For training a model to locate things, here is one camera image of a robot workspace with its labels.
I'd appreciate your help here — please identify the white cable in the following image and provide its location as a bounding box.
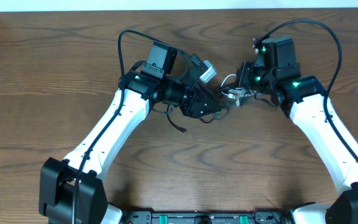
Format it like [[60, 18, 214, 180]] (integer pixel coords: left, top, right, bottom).
[[220, 73, 245, 108]]

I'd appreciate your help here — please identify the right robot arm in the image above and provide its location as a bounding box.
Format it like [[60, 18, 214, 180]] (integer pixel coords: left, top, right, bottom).
[[236, 36, 358, 223]]

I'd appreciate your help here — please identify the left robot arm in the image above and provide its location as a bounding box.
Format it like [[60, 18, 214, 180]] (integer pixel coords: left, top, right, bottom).
[[39, 41, 221, 223]]

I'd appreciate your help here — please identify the left camera black cable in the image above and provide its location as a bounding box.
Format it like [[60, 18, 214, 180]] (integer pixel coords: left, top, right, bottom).
[[71, 29, 192, 224]]

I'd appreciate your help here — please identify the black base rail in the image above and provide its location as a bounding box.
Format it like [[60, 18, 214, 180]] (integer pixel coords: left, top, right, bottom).
[[119, 208, 293, 224]]

